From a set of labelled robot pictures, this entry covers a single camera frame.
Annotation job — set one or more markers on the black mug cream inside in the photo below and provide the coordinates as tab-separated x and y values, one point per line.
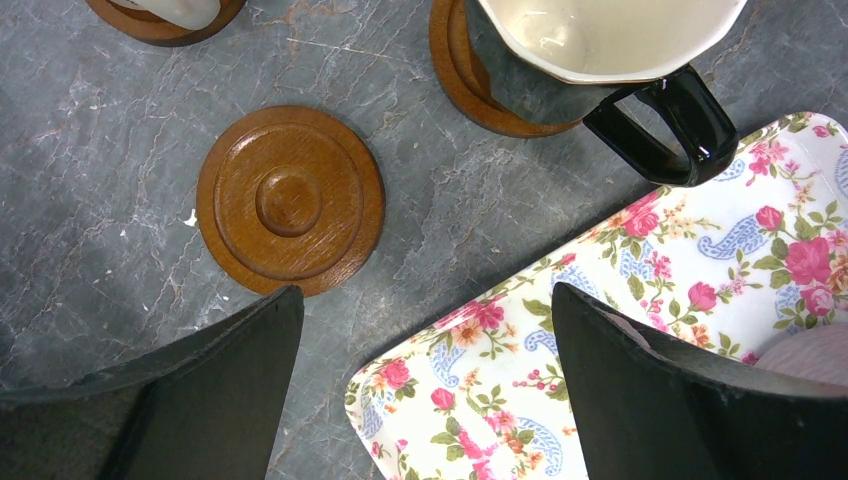
621	68

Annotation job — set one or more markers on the lilac mug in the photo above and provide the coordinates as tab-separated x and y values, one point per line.
819	354

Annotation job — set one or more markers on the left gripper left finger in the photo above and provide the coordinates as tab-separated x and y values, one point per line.
206	406

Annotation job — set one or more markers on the floral serving tray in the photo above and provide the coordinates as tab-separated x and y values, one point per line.
757	254

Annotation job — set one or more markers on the wooden coaster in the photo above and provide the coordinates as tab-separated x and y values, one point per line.
149	28
290	195
465	80

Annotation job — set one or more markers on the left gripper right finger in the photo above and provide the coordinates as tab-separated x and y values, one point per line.
650	406

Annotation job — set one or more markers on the floral mug orange inside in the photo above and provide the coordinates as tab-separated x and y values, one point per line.
188	14

